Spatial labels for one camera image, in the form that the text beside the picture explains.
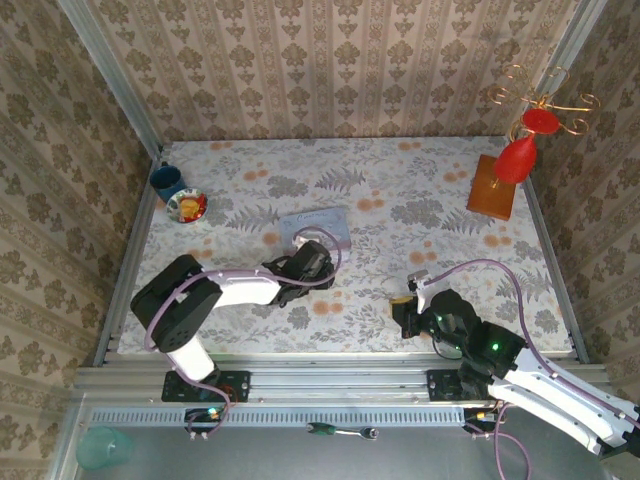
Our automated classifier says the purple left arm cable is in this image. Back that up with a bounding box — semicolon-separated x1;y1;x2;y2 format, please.
143;227;344;352

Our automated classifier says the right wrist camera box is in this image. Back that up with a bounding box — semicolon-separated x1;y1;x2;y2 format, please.
405;268;432;312

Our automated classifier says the leaf-pattern ceramic bowl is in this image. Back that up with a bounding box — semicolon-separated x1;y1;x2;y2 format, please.
166;186;209;224

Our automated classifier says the gold wire stand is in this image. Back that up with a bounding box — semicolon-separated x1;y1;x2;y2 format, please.
487;63;602;190

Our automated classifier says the blue pink cartoon tin box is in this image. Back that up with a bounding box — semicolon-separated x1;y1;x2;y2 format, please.
278;206;352;262

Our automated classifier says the aluminium frame post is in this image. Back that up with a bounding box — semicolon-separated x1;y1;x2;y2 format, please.
56;0;165;157
529;0;609;137

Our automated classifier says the green-handled ratchet screwdriver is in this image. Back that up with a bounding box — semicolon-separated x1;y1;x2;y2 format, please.
306;422;380;442

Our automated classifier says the green translucent plastic cup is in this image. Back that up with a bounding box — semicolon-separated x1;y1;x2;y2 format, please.
75;426;135;472

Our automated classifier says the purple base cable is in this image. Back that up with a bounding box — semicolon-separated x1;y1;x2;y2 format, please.
186;389;232;442
469;399;534;480

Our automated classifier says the red plastic wine glass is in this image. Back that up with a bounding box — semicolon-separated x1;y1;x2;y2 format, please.
494;108;560;185

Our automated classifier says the grey slotted cable duct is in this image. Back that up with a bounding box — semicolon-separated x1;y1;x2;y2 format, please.
89;407;467;427

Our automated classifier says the aluminium frame rail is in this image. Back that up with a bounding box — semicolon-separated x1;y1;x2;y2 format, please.
93;149;162;367
523;179;591;365

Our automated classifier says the orange wooden stand base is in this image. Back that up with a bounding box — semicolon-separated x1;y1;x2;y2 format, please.
466;153;519;222

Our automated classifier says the long aluminium base rail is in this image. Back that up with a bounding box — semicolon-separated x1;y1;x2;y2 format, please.
74;352;612;404

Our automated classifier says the dark blue ceramic mug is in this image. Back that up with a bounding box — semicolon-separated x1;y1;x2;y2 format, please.
149;162;184;205

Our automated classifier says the floral patterned tablecloth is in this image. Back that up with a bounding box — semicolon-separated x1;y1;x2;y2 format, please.
121;137;574;357

